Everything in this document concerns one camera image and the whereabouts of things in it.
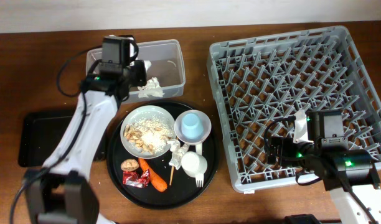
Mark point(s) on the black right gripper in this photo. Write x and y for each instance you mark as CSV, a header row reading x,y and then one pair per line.
x,y
286,145

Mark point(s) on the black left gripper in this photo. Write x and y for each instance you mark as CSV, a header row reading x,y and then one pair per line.
x,y
140,78

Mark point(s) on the white tissue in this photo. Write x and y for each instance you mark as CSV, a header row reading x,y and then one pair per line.
x,y
152,88

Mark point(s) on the grey plate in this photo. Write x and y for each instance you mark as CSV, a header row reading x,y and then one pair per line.
x,y
146,112

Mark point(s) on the pink plastic bowl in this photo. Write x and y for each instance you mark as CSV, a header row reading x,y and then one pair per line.
x,y
205,122

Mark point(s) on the light blue plastic cup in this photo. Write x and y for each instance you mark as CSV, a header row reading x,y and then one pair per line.
x,y
191,126

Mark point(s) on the red foil wrapper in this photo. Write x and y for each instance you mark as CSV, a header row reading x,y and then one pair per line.
x,y
132,179

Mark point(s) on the white plastic cup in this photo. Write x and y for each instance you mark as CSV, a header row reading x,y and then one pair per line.
x,y
193,164

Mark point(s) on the white plastic fork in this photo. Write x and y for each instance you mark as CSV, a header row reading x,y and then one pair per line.
x,y
199,177

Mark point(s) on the rice and nut leftovers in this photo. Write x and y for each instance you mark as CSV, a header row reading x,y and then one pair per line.
x,y
148,135

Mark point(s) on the white napkin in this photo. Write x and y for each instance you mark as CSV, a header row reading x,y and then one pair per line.
x,y
178,152

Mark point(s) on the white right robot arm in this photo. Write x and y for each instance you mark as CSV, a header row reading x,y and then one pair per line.
x,y
350,177

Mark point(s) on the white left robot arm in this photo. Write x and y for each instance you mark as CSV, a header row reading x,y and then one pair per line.
x,y
60,192

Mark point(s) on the grey dishwasher rack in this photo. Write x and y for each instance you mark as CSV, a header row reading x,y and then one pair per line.
x,y
257,80

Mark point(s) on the walnut shell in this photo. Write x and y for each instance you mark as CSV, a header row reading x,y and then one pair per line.
x,y
129,165

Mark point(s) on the round black tray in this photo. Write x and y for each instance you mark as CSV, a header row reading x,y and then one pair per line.
x,y
183,189

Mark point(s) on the black rectangular tray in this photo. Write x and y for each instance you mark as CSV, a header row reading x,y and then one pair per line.
x,y
41,134

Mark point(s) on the wooden chopstick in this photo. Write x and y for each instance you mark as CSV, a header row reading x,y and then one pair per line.
x,y
171,175

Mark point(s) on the orange carrot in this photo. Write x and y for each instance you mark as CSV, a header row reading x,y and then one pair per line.
x,y
158,183

